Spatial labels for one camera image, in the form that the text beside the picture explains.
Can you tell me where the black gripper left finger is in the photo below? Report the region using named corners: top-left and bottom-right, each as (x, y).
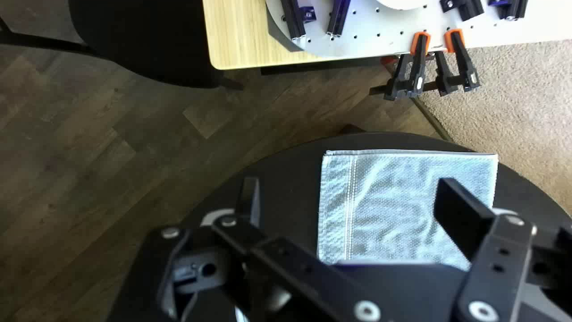
top-left (140, 174), bottom-right (383, 322)

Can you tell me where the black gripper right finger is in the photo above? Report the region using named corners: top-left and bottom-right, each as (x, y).
top-left (433, 174), bottom-right (538, 322)

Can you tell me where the blue towel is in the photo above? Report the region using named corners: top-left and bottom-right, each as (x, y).
top-left (317, 148), bottom-right (501, 271)

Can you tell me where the orange black spring clamp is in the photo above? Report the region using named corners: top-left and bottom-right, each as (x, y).
top-left (433, 26), bottom-right (483, 96)
top-left (369, 30), bottom-right (435, 101)

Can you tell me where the light wooden table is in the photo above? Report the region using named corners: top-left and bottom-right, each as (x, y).
top-left (202, 0), bottom-right (572, 71)

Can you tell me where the white perforated board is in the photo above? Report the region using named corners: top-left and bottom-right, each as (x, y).
top-left (265, 0), bottom-right (572, 60)

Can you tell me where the black chair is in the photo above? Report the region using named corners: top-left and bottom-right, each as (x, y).
top-left (0, 0), bottom-right (244, 90)

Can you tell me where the black blue bracket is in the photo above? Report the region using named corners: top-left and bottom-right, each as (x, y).
top-left (326, 0), bottom-right (354, 35)
top-left (440, 0), bottom-right (487, 21)
top-left (279, 0), bottom-right (317, 39)
top-left (488, 0), bottom-right (530, 19)

